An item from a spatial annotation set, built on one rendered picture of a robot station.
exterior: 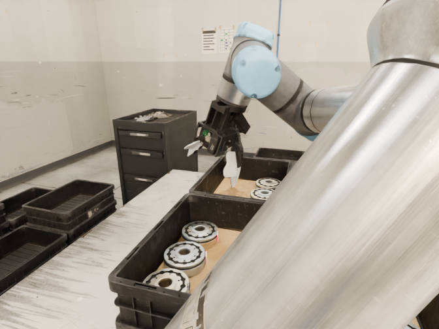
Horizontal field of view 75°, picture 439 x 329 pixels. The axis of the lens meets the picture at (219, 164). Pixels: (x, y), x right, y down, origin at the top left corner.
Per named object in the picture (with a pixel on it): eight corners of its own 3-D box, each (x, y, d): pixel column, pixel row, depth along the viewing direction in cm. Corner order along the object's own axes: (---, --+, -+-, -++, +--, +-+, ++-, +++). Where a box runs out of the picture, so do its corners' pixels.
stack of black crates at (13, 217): (25, 271, 170) (11, 220, 159) (-12, 261, 179) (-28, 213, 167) (76, 235, 206) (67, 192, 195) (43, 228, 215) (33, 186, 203)
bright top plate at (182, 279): (172, 311, 55) (172, 309, 55) (130, 295, 59) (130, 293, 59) (197, 277, 64) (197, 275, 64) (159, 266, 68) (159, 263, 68)
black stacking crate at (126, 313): (261, 371, 49) (265, 320, 46) (112, 328, 57) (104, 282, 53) (281, 241, 85) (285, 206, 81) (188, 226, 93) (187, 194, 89)
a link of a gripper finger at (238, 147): (226, 168, 70) (219, 134, 68) (230, 166, 71) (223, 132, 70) (242, 168, 67) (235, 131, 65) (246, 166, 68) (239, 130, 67)
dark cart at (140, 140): (172, 232, 236) (164, 123, 206) (125, 222, 249) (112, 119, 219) (198, 200, 290) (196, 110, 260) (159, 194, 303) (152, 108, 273)
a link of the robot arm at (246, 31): (241, 21, 51) (238, 17, 58) (221, 81, 56) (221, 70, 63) (282, 36, 52) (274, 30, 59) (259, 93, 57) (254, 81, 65)
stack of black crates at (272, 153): (300, 198, 262) (306, 151, 247) (299, 214, 235) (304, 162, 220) (257, 192, 273) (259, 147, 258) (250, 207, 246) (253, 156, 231)
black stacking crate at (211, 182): (281, 240, 85) (285, 205, 82) (189, 225, 93) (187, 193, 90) (290, 187, 121) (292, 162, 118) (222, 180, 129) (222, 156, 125)
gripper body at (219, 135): (190, 143, 66) (205, 94, 60) (211, 136, 73) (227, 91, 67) (215, 160, 63) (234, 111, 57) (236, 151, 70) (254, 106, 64)
